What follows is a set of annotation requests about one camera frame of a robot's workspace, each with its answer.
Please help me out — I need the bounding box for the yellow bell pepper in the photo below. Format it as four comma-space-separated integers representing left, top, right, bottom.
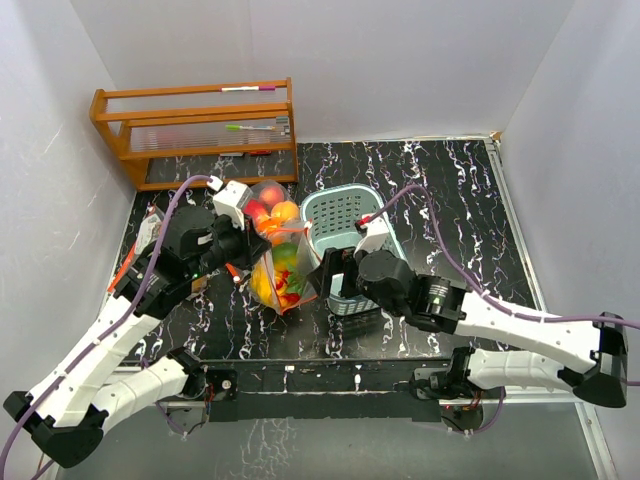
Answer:
250, 264, 279, 309

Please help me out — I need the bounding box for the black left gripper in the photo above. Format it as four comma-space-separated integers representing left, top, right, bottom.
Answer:
187, 209, 272, 280

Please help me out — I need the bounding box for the red bell pepper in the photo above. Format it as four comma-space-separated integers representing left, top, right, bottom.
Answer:
244, 199, 270, 225

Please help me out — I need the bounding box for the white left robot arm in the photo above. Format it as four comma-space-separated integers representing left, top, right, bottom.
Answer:
3, 206, 271, 468

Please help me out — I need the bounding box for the orange fruit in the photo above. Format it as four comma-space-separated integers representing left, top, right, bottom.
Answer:
256, 219, 290, 246

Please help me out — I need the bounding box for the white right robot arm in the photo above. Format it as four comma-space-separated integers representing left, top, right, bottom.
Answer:
301, 248, 628, 408

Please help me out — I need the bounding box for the pink white pen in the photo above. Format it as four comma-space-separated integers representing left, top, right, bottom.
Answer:
220, 85, 277, 93

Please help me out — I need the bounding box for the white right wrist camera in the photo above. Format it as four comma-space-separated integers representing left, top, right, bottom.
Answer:
355, 214, 390, 253

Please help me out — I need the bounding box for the green white pen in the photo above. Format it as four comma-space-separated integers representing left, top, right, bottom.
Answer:
225, 124, 277, 132

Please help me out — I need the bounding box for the cherry tomato bunch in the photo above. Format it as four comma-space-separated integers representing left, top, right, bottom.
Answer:
275, 270, 305, 309

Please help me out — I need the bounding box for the light blue plastic basket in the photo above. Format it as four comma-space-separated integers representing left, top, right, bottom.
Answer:
301, 184, 413, 316

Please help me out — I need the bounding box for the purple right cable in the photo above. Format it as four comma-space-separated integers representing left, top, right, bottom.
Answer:
367, 184, 640, 386

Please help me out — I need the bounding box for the wooden shelf rack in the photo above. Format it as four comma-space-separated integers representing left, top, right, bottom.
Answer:
89, 78, 299, 192

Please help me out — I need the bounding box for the dark green round fruit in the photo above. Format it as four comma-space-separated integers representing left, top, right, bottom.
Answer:
272, 242, 298, 264

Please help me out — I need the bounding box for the clear orange-zip bag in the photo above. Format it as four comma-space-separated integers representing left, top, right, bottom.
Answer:
243, 180, 302, 246

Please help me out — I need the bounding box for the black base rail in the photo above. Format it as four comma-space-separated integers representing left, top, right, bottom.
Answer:
149, 357, 506, 426

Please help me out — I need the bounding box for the pink peach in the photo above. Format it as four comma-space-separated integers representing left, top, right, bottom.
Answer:
259, 185, 285, 209

